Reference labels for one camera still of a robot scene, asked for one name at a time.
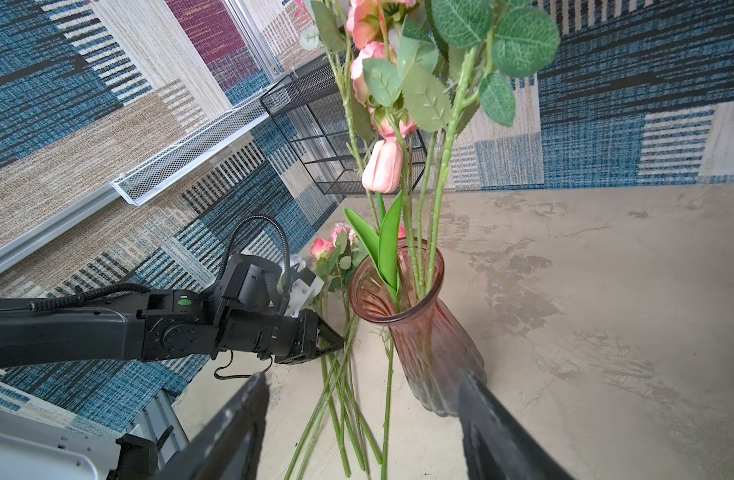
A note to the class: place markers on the red ribbed glass vase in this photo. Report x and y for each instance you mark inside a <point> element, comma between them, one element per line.
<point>435,350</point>

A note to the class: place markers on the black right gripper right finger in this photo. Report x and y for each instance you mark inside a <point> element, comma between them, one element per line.
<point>496,445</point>

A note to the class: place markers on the pile of artificial flowers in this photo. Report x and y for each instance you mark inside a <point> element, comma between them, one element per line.
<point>336,258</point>

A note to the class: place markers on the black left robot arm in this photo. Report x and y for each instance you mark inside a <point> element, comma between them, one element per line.
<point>255,307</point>

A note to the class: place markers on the pink single rose stem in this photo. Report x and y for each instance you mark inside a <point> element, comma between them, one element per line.
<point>467,56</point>

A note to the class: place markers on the black wire mesh shelf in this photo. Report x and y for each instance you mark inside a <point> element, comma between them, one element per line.
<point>306,107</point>

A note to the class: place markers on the pink tulip stem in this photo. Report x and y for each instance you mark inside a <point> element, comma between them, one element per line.
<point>382,176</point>

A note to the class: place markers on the pink double rose stem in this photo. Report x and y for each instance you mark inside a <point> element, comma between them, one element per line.
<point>391,40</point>

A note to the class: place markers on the white wire mesh tray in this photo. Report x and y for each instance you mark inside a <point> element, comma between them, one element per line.
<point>149,179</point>

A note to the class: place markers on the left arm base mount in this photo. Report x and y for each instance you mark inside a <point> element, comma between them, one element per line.
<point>138,458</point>

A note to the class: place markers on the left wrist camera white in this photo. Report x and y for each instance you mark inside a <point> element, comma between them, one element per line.
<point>305,289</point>

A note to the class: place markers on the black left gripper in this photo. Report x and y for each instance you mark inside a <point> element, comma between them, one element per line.
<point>306,336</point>

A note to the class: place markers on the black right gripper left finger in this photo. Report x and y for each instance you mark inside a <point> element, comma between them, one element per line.
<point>229,446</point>

